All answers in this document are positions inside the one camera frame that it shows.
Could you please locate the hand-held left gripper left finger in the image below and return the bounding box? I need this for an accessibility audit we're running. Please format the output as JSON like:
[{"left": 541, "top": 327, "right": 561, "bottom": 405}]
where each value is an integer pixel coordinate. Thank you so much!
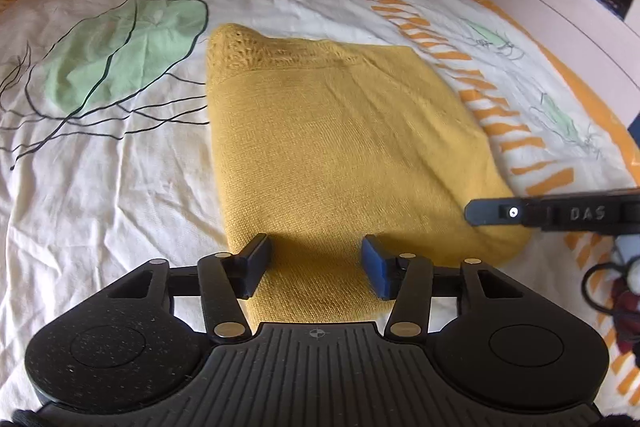
[{"left": 106, "top": 233, "right": 273, "bottom": 341}]

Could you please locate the white leaf-print bed sheet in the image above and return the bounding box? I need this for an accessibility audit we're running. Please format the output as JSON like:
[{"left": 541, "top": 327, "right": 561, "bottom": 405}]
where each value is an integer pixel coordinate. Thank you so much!
[{"left": 0, "top": 0, "right": 640, "bottom": 413}]

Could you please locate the black cable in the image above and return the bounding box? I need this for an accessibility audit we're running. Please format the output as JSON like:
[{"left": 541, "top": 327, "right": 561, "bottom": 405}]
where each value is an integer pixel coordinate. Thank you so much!
[{"left": 581, "top": 249, "right": 640, "bottom": 315}]

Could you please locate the yellow knitted sweater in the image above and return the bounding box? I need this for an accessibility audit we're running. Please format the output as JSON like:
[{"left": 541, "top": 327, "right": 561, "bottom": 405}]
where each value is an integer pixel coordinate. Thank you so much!
[{"left": 205, "top": 23, "right": 532, "bottom": 325}]

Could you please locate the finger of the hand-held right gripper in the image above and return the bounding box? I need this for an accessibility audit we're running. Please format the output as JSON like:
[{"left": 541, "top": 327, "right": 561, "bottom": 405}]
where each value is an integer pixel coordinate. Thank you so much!
[{"left": 463, "top": 196, "right": 527, "bottom": 228}]

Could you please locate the orange leaf-print duvet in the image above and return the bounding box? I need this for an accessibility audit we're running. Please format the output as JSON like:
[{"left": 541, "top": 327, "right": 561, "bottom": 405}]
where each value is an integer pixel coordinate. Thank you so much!
[{"left": 406, "top": 0, "right": 636, "bottom": 142}]

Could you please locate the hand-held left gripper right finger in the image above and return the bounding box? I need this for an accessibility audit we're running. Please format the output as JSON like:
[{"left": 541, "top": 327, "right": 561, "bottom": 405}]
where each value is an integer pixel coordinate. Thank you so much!
[{"left": 360, "top": 233, "right": 524, "bottom": 340}]

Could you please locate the white slatted bed frame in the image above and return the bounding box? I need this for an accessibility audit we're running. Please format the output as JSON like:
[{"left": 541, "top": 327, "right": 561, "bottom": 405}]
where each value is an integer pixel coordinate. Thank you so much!
[{"left": 280, "top": 0, "right": 640, "bottom": 128}]

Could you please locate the dark red cloth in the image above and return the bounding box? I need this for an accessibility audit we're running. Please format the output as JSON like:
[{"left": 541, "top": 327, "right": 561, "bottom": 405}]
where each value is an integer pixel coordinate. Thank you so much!
[{"left": 611, "top": 279, "right": 640, "bottom": 360}]

